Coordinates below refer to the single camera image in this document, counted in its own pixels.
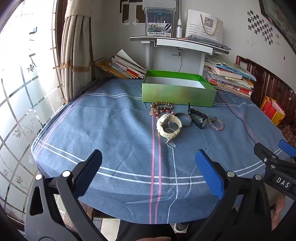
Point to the white desk shelf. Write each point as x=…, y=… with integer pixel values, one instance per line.
x=182, y=44

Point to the framed wall picture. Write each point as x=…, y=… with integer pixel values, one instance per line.
x=279, y=22

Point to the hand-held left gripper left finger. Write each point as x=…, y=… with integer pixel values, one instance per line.
x=89, y=172

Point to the grey folder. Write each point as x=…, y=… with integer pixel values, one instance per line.
x=208, y=41

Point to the grey marker pen case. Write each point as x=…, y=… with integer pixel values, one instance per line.
x=159, y=20

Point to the leaning pile of books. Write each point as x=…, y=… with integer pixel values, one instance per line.
x=122, y=67

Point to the silver metal bangle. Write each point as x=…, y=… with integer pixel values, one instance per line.
x=187, y=121

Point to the small clear spray bottle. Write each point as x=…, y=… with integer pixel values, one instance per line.
x=179, y=30

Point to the dark wooden headboard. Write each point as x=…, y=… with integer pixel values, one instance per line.
x=270, y=85

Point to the red and yellow bag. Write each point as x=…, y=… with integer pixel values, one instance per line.
x=272, y=111

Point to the blue striped table cloth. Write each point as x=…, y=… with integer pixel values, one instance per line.
x=111, y=129

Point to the beige curtain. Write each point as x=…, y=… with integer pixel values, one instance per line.
x=74, y=51

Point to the person's right hand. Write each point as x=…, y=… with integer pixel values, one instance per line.
x=278, y=212

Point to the frosted patterned window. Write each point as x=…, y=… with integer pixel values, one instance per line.
x=25, y=97

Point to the black wrist watch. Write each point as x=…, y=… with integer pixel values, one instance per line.
x=200, y=119

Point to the white wrist watch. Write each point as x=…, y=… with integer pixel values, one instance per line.
x=165, y=122

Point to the tall stack of books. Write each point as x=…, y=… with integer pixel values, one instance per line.
x=231, y=81

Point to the green cardboard box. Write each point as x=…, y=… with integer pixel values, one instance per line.
x=178, y=95

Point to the white paper bag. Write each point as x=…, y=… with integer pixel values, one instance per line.
x=196, y=25

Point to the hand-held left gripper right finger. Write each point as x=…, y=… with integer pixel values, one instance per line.
x=209, y=172

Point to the checkered wall stickers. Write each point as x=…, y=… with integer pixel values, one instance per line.
x=260, y=23

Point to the taped dark wall sheet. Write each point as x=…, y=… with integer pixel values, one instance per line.
x=125, y=12
x=139, y=12

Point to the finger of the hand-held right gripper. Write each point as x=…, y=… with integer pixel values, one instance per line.
x=286, y=147
x=263, y=153

